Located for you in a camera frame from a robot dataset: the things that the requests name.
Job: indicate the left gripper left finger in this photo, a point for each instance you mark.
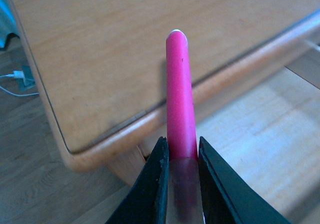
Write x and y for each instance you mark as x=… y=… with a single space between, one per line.
x=146 y=203

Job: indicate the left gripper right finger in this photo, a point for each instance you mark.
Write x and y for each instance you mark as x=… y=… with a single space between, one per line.
x=226 y=197

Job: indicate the pink marker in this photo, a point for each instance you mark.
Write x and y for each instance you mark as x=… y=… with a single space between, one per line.
x=184 y=193

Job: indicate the wooden drawer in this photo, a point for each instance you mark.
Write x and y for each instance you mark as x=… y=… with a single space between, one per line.
x=271 y=137

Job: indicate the wooden dresser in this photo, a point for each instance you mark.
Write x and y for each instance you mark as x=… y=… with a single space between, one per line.
x=99 y=65

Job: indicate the open metal floor socket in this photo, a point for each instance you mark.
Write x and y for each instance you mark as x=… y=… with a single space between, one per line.
x=28 y=81

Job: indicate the white charger plug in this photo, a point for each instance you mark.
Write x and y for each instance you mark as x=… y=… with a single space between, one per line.
x=18 y=74

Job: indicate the grey pleated curtain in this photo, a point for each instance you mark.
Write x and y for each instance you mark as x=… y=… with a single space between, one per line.
x=8 y=24

